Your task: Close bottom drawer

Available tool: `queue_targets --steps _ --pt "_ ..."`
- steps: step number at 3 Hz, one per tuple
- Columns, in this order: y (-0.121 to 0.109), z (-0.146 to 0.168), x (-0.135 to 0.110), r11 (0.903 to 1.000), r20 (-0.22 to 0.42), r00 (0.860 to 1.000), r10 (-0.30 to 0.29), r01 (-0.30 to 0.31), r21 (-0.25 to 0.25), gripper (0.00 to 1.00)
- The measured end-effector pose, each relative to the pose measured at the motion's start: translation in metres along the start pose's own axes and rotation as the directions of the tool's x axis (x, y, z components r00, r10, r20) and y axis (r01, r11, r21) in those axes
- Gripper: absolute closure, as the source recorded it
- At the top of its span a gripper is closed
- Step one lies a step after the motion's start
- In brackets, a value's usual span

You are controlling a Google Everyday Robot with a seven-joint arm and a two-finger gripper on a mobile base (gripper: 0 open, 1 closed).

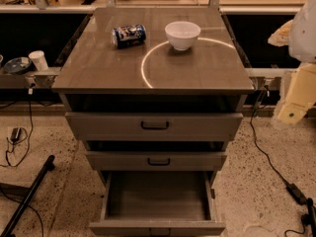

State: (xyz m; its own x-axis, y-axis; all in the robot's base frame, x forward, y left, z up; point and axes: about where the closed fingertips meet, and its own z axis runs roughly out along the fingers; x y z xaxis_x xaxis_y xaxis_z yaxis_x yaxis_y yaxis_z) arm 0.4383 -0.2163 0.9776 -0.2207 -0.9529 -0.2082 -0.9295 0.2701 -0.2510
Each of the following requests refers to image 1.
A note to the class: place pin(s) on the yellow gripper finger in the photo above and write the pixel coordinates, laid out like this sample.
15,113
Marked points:
281,36
300,96

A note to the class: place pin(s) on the grey drawer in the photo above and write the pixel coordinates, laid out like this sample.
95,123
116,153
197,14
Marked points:
158,204
156,161
154,127

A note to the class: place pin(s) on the grey drawer cabinet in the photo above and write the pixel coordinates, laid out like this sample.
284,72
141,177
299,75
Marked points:
153,77

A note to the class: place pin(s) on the white bowl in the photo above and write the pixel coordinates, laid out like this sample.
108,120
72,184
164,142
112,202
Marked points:
182,34

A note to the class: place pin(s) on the blue soda can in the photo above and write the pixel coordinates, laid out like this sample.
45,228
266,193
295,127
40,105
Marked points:
126,36

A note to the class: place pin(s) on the white paper cup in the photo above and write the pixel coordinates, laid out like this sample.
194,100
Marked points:
38,59

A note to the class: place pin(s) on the black pole on floor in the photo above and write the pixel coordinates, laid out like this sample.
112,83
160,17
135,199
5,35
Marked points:
28,194

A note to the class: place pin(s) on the dark blue plate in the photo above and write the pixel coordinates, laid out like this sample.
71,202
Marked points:
18,66

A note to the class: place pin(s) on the black power adapter left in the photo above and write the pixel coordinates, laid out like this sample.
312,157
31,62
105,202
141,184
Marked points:
15,135

